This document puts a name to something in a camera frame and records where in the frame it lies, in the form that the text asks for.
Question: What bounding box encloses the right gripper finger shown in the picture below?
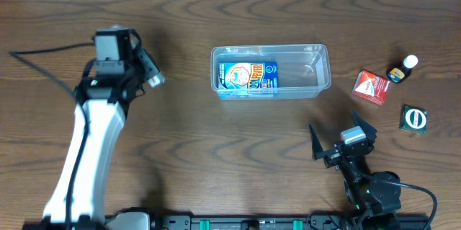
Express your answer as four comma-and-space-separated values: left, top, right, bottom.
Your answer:
309, 124, 324, 161
351, 110, 377, 137

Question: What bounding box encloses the white blue medicine box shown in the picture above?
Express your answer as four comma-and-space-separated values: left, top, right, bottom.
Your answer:
147, 74, 166, 88

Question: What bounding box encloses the red white medicine box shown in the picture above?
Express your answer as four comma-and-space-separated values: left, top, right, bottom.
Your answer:
352, 70, 390, 105

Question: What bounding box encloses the blue fever patch box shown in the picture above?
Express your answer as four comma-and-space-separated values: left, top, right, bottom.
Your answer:
218, 61, 278, 95

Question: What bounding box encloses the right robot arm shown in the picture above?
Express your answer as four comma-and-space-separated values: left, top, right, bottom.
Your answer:
309, 111, 401, 229

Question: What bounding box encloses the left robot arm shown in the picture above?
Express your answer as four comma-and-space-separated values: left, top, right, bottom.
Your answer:
23, 26, 165, 230

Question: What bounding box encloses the clear plastic container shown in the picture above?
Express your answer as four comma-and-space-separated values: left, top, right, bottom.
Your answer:
210, 44, 331, 100

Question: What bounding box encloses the dark green square box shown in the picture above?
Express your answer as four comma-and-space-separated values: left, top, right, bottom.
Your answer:
399, 105, 428, 134

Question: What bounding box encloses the dark bottle white cap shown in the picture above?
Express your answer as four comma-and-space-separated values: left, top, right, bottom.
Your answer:
387, 55, 419, 84

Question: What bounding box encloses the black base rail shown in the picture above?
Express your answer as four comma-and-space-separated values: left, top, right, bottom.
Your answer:
104, 214, 432, 230

